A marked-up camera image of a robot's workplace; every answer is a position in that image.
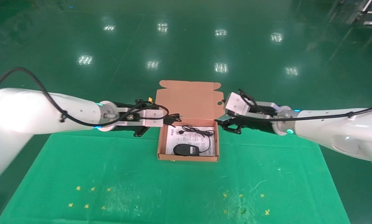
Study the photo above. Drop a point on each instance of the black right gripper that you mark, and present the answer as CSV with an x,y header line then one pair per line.
x,y
260,126

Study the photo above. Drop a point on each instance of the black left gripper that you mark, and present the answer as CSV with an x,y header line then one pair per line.
x,y
123,125

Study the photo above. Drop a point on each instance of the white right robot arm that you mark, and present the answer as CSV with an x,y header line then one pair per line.
x,y
329,130

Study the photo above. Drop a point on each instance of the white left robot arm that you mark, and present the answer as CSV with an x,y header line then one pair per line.
x,y
17,112

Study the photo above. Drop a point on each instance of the orange cardboard box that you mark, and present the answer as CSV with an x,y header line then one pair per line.
x,y
189,99

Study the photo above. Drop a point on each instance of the printed white paper sheet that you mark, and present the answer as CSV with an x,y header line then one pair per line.
x,y
173,138

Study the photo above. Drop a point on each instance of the green table mat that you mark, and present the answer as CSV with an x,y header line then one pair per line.
x,y
142,174

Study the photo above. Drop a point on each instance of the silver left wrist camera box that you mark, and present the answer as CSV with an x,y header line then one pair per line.
x,y
153,117

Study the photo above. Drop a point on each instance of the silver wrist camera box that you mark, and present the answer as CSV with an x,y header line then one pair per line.
x,y
153,117
237,104

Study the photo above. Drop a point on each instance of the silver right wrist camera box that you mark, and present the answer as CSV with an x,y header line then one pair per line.
x,y
237,104

